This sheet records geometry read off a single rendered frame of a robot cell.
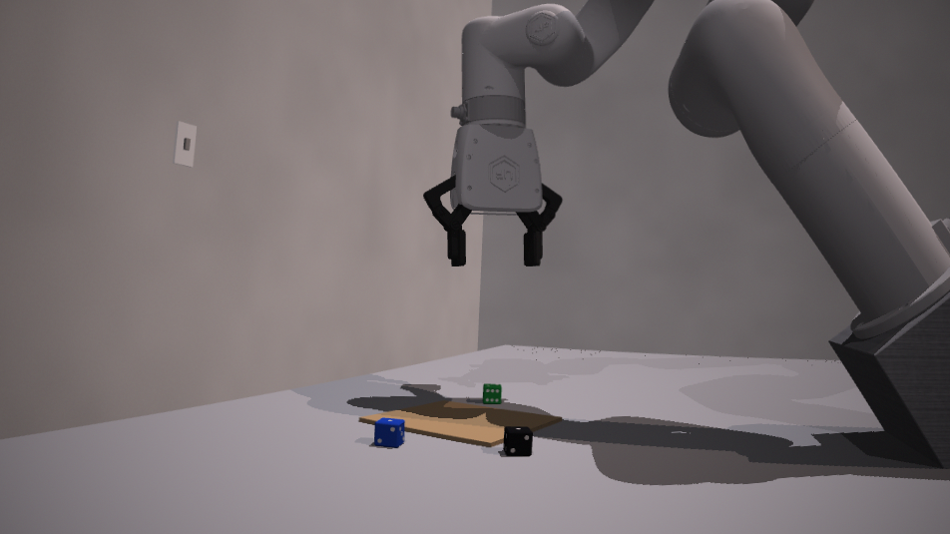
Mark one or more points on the tan flat mat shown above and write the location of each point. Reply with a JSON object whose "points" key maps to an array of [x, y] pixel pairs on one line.
{"points": [[473, 424]]}

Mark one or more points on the blue die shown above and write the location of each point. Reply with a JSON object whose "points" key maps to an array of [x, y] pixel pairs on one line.
{"points": [[389, 432]]}

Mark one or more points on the green die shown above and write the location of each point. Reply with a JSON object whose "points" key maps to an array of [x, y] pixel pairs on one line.
{"points": [[492, 393]]}

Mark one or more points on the black die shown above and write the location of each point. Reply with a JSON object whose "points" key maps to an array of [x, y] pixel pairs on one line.
{"points": [[518, 441]]}

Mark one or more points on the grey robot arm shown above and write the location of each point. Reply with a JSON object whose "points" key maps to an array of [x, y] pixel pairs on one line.
{"points": [[744, 65]]}

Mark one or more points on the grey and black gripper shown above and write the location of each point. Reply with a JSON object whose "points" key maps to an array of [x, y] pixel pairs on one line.
{"points": [[496, 170]]}

